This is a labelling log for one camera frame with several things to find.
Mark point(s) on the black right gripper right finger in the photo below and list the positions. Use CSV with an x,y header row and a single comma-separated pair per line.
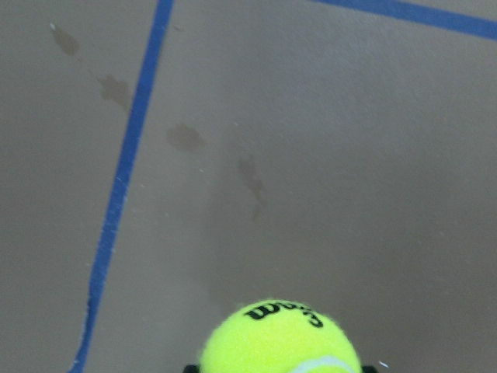
x,y
369,369

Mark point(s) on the yellow tennis ball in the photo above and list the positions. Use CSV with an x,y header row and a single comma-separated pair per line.
x,y
277,335

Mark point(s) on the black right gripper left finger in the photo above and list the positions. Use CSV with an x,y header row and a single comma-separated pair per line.
x,y
191,368

